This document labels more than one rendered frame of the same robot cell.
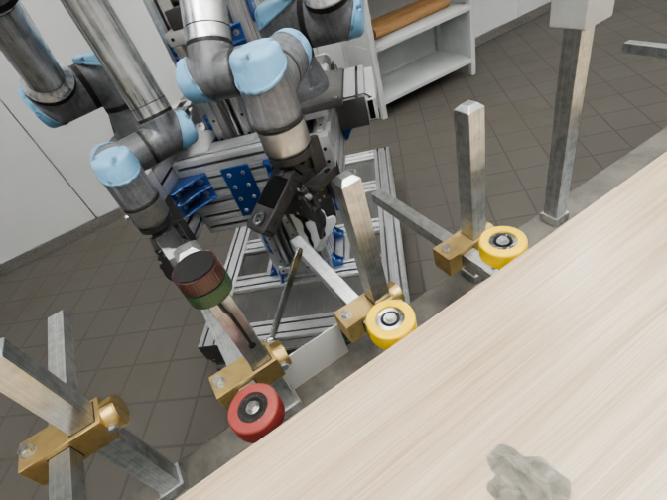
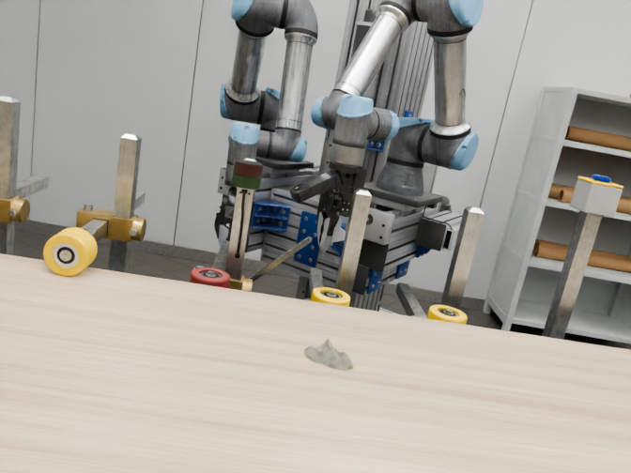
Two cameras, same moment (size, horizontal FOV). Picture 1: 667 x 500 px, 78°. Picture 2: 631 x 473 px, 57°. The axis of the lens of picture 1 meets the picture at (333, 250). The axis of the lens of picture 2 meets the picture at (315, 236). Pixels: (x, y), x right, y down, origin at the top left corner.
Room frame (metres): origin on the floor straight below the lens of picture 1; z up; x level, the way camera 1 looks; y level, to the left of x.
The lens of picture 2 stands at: (-0.69, -0.26, 1.31)
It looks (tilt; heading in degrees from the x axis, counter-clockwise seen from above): 15 degrees down; 14
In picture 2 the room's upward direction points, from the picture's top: 10 degrees clockwise
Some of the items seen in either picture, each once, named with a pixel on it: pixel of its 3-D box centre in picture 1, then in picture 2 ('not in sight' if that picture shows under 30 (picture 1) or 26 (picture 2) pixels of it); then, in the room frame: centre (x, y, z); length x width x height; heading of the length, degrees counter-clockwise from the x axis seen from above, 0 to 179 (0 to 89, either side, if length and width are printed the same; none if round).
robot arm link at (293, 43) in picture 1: (274, 63); (371, 123); (0.70, -0.01, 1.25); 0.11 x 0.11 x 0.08; 67
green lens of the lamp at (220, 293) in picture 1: (206, 286); (246, 180); (0.41, 0.17, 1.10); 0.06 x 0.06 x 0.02
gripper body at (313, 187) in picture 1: (303, 177); (342, 190); (0.61, 0.01, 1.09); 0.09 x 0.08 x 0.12; 129
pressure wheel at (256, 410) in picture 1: (264, 423); (207, 297); (0.34, 0.19, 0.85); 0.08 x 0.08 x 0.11
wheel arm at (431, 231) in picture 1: (432, 232); (417, 319); (0.68, -0.22, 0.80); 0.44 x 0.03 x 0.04; 19
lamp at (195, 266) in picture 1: (229, 317); (241, 212); (0.41, 0.17, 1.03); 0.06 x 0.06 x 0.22; 19
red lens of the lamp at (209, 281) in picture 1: (198, 272); (248, 168); (0.41, 0.17, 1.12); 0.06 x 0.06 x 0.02
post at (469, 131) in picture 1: (472, 215); (449, 307); (0.61, -0.29, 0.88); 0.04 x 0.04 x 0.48; 19
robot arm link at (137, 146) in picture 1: (121, 161); (248, 141); (0.86, 0.36, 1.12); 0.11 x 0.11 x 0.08; 25
